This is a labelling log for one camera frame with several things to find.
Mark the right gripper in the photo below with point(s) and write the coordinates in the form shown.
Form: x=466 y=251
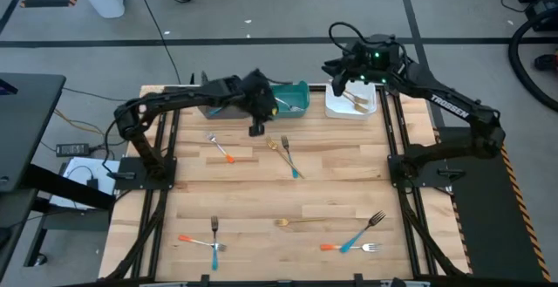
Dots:
x=357 y=62

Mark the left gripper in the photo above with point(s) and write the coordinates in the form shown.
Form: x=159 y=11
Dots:
x=259 y=97

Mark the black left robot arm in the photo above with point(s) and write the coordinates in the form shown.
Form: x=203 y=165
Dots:
x=174 y=97

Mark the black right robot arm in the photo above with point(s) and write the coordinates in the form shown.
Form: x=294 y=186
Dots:
x=449 y=106

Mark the gray plastic bin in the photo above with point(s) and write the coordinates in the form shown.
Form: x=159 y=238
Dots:
x=235 y=113

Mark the teal plastic bin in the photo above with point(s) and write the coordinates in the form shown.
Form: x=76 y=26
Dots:
x=301 y=95

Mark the white plastic bin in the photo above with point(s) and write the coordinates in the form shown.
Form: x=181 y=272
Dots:
x=340 y=112

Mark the black power adapter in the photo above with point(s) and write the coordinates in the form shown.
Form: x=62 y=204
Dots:
x=72 y=149

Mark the white paper box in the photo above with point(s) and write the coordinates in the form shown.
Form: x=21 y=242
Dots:
x=78 y=169

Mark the black shoe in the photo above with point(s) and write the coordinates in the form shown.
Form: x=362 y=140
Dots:
x=547 y=62

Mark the large black hazard-striped mat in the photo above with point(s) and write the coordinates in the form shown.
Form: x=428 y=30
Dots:
x=492 y=234

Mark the black desk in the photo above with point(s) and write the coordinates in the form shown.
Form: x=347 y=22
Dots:
x=26 y=117

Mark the black aluminium table frame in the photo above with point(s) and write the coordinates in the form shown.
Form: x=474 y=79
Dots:
x=317 y=88

